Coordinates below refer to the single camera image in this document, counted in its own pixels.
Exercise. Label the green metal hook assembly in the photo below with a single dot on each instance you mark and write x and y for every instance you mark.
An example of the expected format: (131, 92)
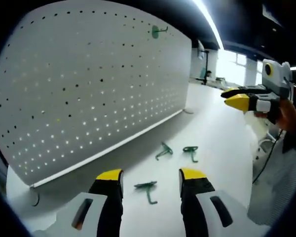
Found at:
(168, 150)
(190, 148)
(155, 33)
(145, 185)

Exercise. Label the ceiling light strip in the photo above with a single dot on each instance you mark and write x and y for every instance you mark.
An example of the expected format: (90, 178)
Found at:
(209, 22)

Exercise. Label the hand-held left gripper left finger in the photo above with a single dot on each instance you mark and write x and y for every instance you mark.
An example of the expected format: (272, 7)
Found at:
(108, 209)

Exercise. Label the white perforated mounting plate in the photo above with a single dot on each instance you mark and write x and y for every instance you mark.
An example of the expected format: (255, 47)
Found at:
(88, 74)

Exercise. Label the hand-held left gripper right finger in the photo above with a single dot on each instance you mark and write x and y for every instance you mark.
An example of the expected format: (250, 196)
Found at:
(197, 209)

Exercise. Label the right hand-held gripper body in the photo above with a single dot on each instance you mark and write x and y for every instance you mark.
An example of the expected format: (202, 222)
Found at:
(278, 79)

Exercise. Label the white chair frame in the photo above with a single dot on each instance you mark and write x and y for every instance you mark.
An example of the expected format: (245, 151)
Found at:
(257, 128)

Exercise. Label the person's right hand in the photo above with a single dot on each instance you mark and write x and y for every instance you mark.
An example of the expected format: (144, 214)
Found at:
(289, 116)

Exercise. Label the grey mesh chair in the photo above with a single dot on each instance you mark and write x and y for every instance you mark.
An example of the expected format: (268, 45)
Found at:
(281, 187)

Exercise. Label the black floor stand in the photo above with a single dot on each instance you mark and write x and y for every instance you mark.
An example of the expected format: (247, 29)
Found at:
(207, 64)

